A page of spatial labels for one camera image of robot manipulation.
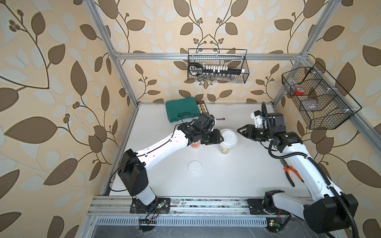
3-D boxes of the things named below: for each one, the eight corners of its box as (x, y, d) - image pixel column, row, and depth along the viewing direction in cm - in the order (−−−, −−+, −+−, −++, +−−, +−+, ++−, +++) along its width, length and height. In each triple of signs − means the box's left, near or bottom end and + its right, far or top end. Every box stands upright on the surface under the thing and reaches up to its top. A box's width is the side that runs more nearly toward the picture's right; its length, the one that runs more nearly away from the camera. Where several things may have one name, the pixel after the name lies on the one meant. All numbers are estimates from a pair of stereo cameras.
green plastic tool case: (168, 123, 109) (168, 119, 106) (165, 103, 123) (164, 100, 120) (201, 116, 114) (201, 112, 110) (194, 98, 127) (194, 94, 124)
